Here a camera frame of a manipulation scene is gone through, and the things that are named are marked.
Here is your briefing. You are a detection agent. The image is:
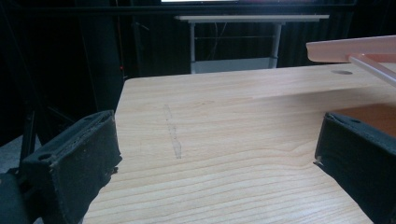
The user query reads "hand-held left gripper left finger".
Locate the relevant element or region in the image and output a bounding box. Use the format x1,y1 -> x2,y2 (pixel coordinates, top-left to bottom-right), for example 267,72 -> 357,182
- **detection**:
19,109 -> 123,224

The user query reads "pink plastic rack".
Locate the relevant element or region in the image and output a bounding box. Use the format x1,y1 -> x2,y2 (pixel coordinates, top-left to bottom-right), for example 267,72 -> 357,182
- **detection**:
305,35 -> 396,88

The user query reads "white metal-legged table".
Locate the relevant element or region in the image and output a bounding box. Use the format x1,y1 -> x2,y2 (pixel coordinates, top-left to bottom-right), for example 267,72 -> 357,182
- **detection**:
174,14 -> 331,75

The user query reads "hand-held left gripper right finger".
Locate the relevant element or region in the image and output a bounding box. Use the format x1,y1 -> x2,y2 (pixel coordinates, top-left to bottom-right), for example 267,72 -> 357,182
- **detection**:
314,112 -> 396,224

